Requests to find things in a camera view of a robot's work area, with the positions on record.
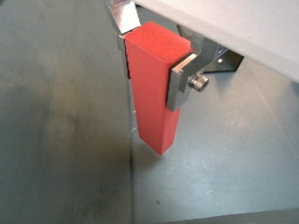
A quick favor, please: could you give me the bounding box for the red rectangular block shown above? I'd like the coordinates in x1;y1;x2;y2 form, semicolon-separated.
125;22;191;155

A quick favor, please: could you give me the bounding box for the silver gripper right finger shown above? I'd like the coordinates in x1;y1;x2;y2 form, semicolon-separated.
167;32;228;111

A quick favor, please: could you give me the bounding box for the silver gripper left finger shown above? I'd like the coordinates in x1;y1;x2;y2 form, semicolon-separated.
107;0;140;53

